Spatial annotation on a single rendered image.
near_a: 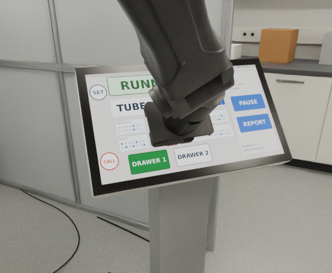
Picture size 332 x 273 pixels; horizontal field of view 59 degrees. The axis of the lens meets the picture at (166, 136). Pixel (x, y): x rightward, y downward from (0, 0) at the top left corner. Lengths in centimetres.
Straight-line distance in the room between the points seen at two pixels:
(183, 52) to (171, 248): 80
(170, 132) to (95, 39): 132
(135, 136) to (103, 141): 7
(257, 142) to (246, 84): 17
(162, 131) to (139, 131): 26
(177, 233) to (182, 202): 11
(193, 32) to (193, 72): 5
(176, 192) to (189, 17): 69
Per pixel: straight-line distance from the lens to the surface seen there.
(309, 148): 286
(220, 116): 77
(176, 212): 88
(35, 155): 237
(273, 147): 82
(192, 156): 71
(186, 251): 99
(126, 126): 69
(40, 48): 201
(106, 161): 66
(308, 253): 206
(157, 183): 67
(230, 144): 76
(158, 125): 44
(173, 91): 25
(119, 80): 74
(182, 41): 21
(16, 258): 205
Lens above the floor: 132
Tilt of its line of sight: 23 degrees down
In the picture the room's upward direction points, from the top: straight up
